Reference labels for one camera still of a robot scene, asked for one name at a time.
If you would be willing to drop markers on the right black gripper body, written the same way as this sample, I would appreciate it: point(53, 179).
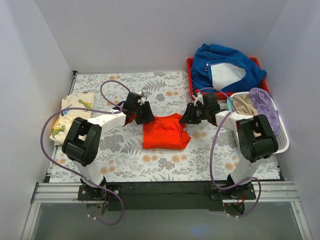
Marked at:
point(193, 114)

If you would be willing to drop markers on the orange t shirt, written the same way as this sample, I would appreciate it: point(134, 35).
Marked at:
point(165, 133)

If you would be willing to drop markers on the white laundry basket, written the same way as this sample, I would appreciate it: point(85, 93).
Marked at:
point(282, 136)

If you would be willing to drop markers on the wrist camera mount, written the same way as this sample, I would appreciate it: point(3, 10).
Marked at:
point(143, 98)
point(198, 99)

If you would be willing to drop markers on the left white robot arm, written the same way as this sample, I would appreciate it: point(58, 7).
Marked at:
point(82, 141)

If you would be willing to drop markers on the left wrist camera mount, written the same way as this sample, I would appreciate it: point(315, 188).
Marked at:
point(143, 98)

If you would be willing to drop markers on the dinosaur print folded cloth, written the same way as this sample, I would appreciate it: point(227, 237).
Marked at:
point(73, 106)

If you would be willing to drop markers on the purple garment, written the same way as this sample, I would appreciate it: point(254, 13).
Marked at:
point(262, 102)

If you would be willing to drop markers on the aluminium frame rail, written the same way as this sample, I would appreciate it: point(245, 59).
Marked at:
point(59, 193)

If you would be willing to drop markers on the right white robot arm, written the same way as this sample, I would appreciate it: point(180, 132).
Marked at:
point(256, 139)

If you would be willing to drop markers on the beige garment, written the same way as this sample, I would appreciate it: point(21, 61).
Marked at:
point(244, 105)

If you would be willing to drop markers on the floral tablecloth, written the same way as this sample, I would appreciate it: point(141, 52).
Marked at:
point(121, 156)

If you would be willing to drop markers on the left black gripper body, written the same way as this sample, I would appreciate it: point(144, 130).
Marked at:
point(143, 113)

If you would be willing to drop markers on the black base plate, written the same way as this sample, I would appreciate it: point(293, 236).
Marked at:
point(176, 195)

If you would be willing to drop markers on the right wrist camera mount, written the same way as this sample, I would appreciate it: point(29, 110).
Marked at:
point(198, 99)

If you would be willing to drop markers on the blue zip jacket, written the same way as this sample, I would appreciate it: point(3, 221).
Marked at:
point(229, 70)

